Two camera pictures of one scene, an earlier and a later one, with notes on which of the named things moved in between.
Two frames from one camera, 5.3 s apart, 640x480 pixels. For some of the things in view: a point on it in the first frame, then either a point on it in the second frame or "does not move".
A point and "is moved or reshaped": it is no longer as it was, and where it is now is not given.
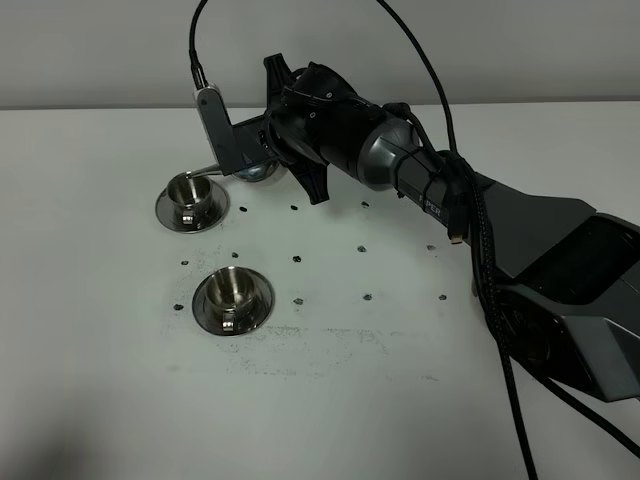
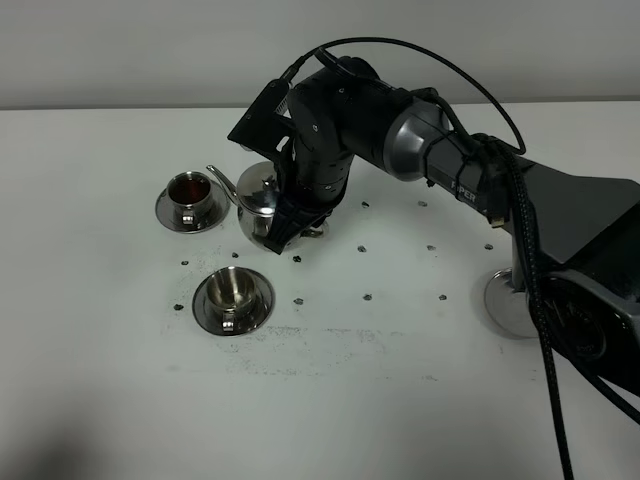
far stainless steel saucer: [212, 216] does not move
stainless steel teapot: [273, 175] is moved or reshaped
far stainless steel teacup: [190, 192] does not move
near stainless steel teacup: [231, 288] does not move
